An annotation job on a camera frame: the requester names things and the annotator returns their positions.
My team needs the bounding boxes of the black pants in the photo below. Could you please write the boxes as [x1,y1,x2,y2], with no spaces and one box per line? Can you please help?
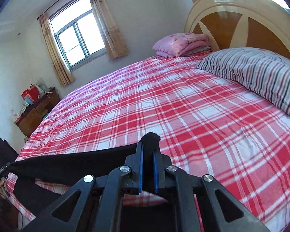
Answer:
[7,132,161,218]

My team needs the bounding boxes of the person's left hand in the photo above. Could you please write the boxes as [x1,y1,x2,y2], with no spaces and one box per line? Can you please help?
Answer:
[0,181,7,200]

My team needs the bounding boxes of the black folding chair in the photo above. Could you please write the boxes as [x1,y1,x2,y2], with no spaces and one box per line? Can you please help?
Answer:
[0,138,18,169]

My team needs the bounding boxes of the wooden desk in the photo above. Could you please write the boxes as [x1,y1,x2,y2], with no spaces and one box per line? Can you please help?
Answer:
[14,87,60,137]

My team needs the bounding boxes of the red plaid bed sheet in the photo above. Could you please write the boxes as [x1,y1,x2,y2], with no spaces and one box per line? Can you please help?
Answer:
[18,55,290,231]

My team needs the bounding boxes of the red gift bag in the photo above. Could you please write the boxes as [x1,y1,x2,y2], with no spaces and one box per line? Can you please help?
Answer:
[21,84,40,103]

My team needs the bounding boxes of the left beige curtain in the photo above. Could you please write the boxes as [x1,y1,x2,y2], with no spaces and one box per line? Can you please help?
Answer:
[38,13,75,86]

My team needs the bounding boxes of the beige curtain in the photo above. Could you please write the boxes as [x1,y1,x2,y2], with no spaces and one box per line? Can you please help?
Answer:
[90,0,129,60]
[38,13,75,86]

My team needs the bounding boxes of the right beige curtain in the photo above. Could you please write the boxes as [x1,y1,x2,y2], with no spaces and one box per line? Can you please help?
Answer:
[90,0,129,60]

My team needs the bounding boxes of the folded pink quilt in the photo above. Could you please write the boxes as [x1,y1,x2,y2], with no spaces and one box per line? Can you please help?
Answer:
[152,32,211,58]

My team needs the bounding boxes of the striped grey pillow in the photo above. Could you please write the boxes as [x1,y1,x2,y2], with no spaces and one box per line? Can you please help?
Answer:
[196,47,290,117]

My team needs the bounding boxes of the far window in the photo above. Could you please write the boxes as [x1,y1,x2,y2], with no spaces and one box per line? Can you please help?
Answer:
[50,0,106,71]

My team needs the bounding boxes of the round wooden headboard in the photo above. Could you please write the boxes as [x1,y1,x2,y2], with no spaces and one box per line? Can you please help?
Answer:
[184,0,290,59]

